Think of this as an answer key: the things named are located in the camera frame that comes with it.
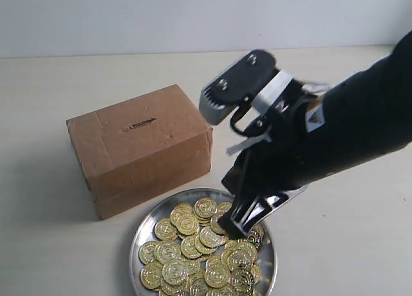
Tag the brown cardboard slotted box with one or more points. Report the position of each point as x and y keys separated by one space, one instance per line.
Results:
x=138 y=149

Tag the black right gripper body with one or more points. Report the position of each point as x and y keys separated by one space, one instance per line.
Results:
x=284 y=148

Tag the gold coin upper right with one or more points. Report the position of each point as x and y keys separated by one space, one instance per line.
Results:
x=215 y=227

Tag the gold coin far left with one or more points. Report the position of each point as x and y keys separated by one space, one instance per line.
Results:
x=146 y=252

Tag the gold coin right middle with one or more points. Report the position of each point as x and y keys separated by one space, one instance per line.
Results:
x=239 y=259

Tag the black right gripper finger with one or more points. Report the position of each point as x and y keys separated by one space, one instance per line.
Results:
x=250 y=208

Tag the gold coin top centre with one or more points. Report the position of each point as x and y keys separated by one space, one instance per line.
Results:
x=205 y=208

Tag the gold coin lower left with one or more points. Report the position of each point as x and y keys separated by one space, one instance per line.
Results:
x=175 y=272

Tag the gold coin bottom left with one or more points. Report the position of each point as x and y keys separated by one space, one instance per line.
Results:
x=151 y=275

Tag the gold coin left middle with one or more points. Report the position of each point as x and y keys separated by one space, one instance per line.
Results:
x=167 y=250

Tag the gold coin upper left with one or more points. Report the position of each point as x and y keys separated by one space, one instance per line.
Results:
x=187 y=224

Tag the gold coin left top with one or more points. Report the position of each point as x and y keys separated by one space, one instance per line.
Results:
x=165 y=230

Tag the gold coin lower centre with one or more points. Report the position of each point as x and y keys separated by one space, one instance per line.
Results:
x=217 y=275

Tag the round steel plate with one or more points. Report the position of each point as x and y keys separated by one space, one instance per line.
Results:
x=267 y=258

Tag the gold coin right edge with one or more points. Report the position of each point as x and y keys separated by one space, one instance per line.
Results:
x=257 y=232

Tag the gold coin centre pale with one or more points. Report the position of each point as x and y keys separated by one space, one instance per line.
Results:
x=209 y=238

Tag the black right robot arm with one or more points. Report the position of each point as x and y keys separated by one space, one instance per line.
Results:
x=362 y=118

